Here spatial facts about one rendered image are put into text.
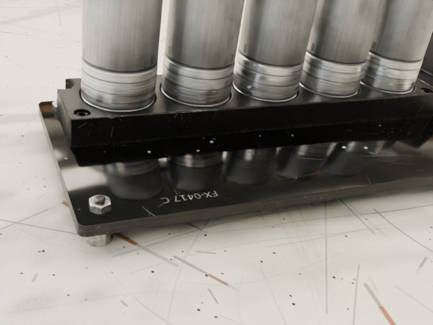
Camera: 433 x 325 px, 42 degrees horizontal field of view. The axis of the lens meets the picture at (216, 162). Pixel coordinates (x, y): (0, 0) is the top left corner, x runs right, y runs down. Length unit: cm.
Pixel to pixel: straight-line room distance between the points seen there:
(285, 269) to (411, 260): 4
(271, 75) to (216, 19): 3
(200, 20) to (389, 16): 8
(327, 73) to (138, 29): 8
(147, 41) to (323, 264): 8
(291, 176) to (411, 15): 8
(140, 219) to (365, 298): 6
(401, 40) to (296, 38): 5
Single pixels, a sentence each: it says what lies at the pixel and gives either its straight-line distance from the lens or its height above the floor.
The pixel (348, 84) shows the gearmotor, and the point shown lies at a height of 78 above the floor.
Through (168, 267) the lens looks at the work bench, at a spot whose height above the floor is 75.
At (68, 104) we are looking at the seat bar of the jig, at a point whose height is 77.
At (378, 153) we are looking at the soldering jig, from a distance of 21.
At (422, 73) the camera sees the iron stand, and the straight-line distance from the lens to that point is 32.
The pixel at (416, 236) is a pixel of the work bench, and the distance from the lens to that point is 19.
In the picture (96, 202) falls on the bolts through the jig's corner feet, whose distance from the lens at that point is 15.
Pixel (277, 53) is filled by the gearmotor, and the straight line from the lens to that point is 20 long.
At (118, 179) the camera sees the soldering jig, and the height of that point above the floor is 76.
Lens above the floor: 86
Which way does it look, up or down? 31 degrees down
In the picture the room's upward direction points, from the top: 9 degrees clockwise
